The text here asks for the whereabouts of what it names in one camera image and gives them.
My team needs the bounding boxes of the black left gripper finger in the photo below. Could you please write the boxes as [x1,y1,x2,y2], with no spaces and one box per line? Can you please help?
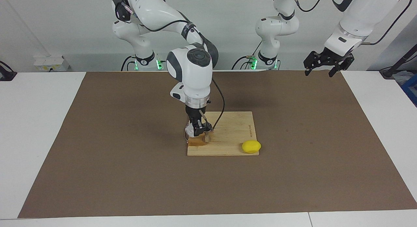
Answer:
[304,52,323,76]
[328,56,355,77]

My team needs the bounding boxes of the bamboo cutting board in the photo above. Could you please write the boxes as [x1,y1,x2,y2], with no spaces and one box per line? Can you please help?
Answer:
[187,111,260,157]

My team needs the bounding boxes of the black tripod stand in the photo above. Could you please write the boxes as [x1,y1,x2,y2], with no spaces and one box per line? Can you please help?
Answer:
[380,44,417,79]

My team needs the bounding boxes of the yellow lemon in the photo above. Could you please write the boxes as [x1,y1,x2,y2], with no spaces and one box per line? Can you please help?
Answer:
[242,140,262,154]

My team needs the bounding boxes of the brown table mat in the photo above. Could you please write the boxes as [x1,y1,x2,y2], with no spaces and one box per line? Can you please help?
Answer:
[18,70,417,219]

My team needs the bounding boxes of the blue plastic crate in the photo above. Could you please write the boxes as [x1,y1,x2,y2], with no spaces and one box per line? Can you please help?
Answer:
[401,74,417,107]

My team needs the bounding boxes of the black base cable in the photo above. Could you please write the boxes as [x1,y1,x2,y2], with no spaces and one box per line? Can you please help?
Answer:
[231,40,263,70]
[121,56,136,71]

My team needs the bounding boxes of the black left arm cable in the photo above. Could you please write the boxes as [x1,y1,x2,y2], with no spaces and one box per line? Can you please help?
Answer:
[292,0,411,45]

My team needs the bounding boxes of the black clamp mount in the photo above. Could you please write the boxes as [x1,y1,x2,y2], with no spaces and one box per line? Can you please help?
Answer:
[0,61,17,81]

